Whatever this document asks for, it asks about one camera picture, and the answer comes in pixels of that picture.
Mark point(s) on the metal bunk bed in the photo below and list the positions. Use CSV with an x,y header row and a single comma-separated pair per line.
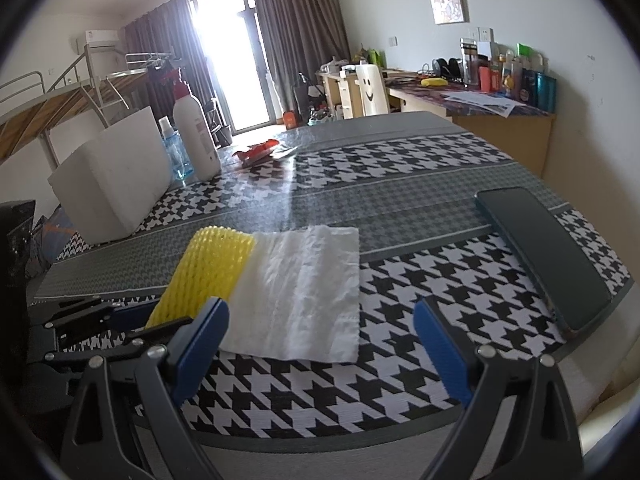
x,y
50,105
132,77

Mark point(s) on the brown curtain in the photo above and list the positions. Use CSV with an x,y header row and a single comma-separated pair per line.
x,y
300,25
155,50

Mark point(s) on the glass balcony door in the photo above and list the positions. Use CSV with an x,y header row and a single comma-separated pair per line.
x,y
230,60

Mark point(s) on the black folding chair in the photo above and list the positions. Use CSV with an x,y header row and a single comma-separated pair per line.
x,y
220,125

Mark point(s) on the white lotion bottle red cap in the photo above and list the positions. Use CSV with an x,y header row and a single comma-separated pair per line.
x,y
195,135

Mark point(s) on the dark smartphone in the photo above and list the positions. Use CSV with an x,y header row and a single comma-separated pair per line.
x,y
540,255

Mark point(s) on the white double wall outlet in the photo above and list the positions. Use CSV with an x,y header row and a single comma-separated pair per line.
x,y
485,33

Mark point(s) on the dark hanging clothes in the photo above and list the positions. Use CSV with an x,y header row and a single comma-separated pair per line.
x,y
165,72

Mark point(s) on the white air conditioner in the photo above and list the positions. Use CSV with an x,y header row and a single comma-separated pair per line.
x,y
97,40

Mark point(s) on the teal bottle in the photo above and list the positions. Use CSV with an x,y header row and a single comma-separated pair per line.
x,y
546,92

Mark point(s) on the orange bucket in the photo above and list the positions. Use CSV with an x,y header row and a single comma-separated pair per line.
x,y
290,119

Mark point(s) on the green bag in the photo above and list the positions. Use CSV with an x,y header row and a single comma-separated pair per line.
x,y
375,57

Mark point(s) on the clear blue bottle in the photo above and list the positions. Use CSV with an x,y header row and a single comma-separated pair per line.
x,y
176,155

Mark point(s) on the red tumbler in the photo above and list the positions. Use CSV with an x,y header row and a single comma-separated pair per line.
x,y
485,79

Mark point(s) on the white foam sheet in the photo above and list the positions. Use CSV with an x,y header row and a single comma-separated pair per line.
x,y
300,295

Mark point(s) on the blue and orange quilt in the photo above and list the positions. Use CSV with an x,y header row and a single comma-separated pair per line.
x,y
55,232

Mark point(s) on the black bag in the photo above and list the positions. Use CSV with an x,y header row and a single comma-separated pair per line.
x,y
306,92

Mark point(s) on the black speaker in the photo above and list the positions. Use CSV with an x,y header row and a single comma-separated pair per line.
x,y
440,70
456,70

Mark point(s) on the pink wall picture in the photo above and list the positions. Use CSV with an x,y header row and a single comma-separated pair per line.
x,y
448,1

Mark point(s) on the silver flask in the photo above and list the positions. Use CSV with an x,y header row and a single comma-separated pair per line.
x,y
469,62

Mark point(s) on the white foam box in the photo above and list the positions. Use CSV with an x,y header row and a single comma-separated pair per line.
x,y
115,180

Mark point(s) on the printed papers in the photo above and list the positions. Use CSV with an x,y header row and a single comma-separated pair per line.
x,y
485,104

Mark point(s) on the wooden chair with smiley face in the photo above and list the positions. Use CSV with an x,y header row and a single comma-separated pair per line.
x,y
370,92

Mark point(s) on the houndstooth tablecloth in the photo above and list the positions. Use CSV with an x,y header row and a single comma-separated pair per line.
x,y
400,160

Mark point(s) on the wooden desk with drawers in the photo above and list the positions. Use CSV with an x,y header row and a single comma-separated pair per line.
x,y
332,92

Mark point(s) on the yellow foam net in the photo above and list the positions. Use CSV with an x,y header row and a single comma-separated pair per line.
x,y
210,270

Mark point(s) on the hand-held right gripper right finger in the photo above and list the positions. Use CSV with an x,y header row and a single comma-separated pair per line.
x,y
442,345

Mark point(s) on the yellow object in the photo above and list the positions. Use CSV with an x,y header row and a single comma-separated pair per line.
x,y
434,82

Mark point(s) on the red packet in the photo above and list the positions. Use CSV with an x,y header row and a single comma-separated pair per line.
x,y
255,152

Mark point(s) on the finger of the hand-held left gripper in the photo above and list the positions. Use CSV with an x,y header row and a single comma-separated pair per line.
x,y
150,335
130,316

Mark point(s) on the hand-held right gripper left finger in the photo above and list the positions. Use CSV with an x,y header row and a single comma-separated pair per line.
x,y
200,345

